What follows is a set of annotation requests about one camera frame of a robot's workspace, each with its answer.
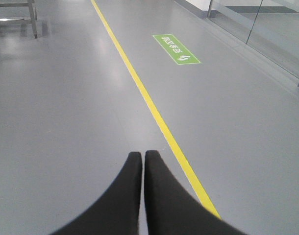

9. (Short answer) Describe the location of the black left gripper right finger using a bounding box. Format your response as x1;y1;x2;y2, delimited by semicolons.
144;150;242;235

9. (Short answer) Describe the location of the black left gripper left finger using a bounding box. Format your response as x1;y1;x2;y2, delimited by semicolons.
53;152;142;235

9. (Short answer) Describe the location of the yellow floor tape line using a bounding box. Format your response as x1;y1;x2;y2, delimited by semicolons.
91;0;221;219

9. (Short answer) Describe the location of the green floor sign sticker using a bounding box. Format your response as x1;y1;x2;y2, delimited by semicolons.
153;34;201;65

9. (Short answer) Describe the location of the glass partition wall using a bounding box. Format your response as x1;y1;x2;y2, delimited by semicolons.
174;0;299;94

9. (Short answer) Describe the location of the steel table frame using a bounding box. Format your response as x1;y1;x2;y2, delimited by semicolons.
0;0;38;39

